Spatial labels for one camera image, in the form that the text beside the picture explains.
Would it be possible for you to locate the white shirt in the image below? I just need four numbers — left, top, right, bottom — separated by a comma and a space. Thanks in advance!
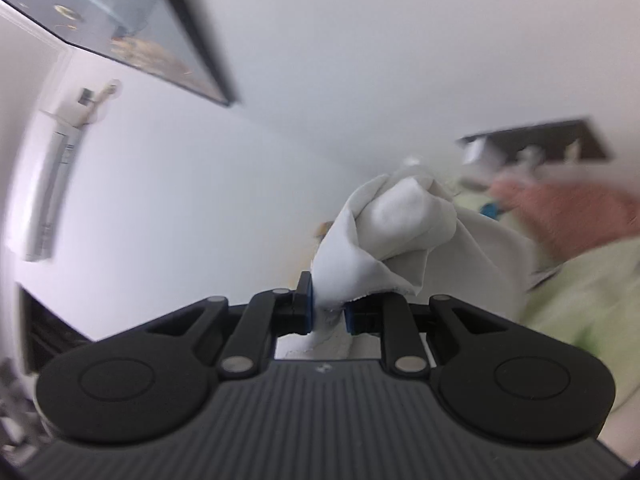
276, 167, 537, 360

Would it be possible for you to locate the light green fleece blanket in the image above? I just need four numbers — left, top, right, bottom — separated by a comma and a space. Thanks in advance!
449, 179, 640, 451

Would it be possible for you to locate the pink blanket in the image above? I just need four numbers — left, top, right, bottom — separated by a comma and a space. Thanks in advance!
488, 179, 639, 261

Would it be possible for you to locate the black tv screen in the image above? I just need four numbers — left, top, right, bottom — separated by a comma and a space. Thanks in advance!
17, 285, 92, 375

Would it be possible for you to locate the white air conditioner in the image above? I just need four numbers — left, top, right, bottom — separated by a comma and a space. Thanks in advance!
21, 112, 82, 261

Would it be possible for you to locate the dark wall shelf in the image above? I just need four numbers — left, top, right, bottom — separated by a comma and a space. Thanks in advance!
457, 118, 612, 170

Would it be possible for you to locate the framed wall picture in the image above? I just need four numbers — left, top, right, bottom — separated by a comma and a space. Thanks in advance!
2, 0, 235, 106

